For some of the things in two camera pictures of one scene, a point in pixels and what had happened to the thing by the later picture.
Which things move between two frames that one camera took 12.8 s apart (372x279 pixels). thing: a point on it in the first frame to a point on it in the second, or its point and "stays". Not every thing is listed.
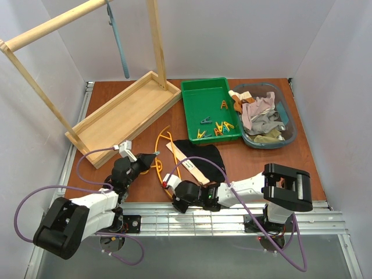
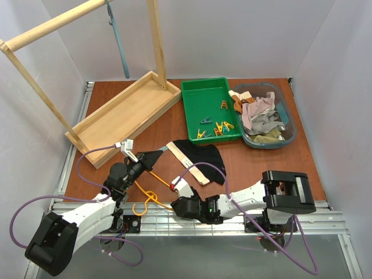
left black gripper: [140, 161] stays
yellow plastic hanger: [158, 164] to [152, 195]
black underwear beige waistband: [206, 171] stays
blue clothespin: [225, 129] stays
